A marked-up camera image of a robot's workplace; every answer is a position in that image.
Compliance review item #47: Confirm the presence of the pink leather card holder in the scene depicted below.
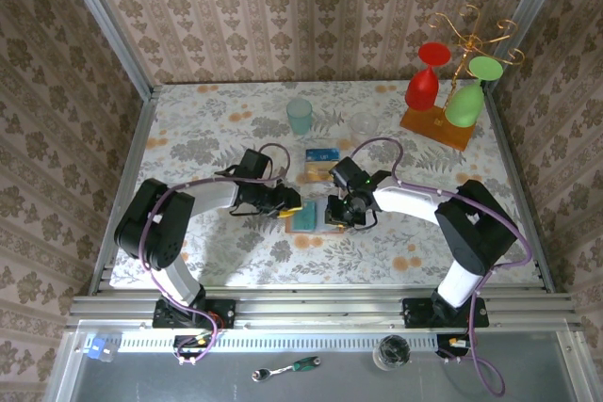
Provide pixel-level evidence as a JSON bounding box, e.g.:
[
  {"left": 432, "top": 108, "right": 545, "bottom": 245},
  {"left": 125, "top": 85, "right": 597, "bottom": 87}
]
[{"left": 284, "top": 199, "right": 348, "bottom": 235}]

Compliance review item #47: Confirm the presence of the teal credit card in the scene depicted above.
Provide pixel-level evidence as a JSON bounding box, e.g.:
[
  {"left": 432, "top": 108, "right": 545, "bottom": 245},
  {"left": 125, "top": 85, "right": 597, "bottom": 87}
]
[{"left": 290, "top": 201, "right": 318, "bottom": 233}]

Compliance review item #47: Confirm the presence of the blue credit card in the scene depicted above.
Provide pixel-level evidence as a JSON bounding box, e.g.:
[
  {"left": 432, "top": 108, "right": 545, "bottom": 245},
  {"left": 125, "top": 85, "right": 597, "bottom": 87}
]
[{"left": 304, "top": 147, "right": 342, "bottom": 164}]

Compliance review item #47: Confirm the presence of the clear acrylic tray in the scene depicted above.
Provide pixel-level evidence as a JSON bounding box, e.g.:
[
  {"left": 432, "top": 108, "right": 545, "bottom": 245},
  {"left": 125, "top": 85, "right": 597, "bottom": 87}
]
[{"left": 298, "top": 140, "right": 343, "bottom": 185}]

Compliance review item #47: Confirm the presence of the floral table cover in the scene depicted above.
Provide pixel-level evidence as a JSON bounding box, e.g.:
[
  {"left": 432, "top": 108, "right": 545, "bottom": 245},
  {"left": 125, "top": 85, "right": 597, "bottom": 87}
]
[{"left": 109, "top": 80, "right": 542, "bottom": 288}]

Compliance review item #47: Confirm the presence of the clear plastic cup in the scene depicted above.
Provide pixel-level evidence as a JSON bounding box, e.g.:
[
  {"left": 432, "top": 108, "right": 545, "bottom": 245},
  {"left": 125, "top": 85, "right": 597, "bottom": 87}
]
[{"left": 349, "top": 111, "right": 380, "bottom": 138}]

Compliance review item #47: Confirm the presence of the teal plastic cup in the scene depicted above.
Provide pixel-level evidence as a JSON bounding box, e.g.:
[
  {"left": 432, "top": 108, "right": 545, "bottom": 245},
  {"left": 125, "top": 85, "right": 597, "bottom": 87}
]
[{"left": 285, "top": 97, "right": 314, "bottom": 137}]

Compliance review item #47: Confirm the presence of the gold glass rack orange base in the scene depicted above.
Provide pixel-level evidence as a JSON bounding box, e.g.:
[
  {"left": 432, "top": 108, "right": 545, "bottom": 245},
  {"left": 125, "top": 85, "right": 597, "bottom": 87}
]
[{"left": 399, "top": 3, "right": 526, "bottom": 153}]

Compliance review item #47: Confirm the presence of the red plastic wine glass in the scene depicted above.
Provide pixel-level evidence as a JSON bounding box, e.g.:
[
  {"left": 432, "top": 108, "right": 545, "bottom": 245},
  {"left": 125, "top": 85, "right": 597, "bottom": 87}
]
[{"left": 404, "top": 41, "right": 451, "bottom": 112}]

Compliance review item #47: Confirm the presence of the clear glass jar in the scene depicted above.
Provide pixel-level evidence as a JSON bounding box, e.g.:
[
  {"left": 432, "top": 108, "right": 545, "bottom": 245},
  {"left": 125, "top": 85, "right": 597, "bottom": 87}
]
[{"left": 372, "top": 334, "right": 413, "bottom": 372}]

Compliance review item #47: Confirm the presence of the green plastic wine glass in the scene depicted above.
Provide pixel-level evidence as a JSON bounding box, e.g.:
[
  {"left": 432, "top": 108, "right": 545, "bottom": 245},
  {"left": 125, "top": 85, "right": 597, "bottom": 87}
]
[{"left": 444, "top": 56, "right": 505, "bottom": 130}]

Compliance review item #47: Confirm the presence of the black connector board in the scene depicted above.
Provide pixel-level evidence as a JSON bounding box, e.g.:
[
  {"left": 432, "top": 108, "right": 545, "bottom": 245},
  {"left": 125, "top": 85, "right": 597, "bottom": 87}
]
[
  {"left": 172, "top": 333, "right": 213, "bottom": 359},
  {"left": 435, "top": 333, "right": 472, "bottom": 359}
]

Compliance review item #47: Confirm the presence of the grey metal shelf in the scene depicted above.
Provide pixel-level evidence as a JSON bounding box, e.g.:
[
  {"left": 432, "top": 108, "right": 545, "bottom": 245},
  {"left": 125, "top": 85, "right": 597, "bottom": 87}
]
[{"left": 44, "top": 330, "right": 603, "bottom": 402}]

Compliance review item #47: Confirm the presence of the small blue white box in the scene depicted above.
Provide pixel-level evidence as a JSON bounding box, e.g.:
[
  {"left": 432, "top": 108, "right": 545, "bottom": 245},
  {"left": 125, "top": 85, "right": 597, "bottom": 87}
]
[{"left": 85, "top": 335, "right": 120, "bottom": 363}]

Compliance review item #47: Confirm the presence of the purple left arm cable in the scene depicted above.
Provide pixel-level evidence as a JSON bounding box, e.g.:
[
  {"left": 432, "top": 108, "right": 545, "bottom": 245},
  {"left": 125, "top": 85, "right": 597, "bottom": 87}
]
[{"left": 143, "top": 141, "right": 291, "bottom": 366}]

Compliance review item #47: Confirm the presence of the aluminium frame cross rail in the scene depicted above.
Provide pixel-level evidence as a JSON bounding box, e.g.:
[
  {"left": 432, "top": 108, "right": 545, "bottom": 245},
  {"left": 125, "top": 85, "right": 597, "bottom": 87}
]
[{"left": 65, "top": 284, "right": 583, "bottom": 332}]

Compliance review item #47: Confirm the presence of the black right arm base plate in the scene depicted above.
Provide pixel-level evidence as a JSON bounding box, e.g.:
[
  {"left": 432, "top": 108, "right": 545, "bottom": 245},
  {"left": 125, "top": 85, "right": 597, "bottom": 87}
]
[{"left": 401, "top": 297, "right": 490, "bottom": 330}]

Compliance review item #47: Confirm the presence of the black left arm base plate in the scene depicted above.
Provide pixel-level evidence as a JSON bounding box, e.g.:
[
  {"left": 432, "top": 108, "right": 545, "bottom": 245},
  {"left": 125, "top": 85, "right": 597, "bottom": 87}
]
[{"left": 152, "top": 298, "right": 237, "bottom": 330}]

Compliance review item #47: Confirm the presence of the perforated metal cable duct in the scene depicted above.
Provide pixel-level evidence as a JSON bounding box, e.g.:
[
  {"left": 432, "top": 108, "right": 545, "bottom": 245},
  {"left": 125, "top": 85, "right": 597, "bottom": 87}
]
[{"left": 84, "top": 331, "right": 447, "bottom": 354}]

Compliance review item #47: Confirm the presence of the aluminium frame side rail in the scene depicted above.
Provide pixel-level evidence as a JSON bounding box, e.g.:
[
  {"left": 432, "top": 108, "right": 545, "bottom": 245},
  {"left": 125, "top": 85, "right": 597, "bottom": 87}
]
[
  {"left": 87, "top": 86, "right": 164, "bottom": 295},
  {"left": 480, "top": 86, "right": 558, "bottom": 294}
]

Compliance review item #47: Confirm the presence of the green handled ratchet wrench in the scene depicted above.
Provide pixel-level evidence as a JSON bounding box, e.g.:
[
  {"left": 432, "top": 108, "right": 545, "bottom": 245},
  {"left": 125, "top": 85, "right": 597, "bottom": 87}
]
[{"left": 251, "top": 355, "right": 323, "bottom": 384}]

